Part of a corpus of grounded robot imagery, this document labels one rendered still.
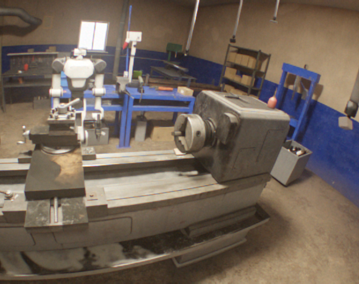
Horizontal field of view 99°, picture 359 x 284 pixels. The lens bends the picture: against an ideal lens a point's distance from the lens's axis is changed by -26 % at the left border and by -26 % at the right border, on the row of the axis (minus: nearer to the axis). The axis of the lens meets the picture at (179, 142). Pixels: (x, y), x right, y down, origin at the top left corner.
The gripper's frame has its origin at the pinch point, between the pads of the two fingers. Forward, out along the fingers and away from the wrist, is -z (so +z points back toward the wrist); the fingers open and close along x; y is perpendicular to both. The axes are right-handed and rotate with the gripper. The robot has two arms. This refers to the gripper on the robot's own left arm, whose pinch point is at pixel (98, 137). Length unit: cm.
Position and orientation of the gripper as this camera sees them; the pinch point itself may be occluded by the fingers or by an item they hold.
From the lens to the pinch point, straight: 229.0
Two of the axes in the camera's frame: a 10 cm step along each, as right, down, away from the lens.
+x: 5.2, 2.8, -8.1
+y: 8.5, -0.7, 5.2
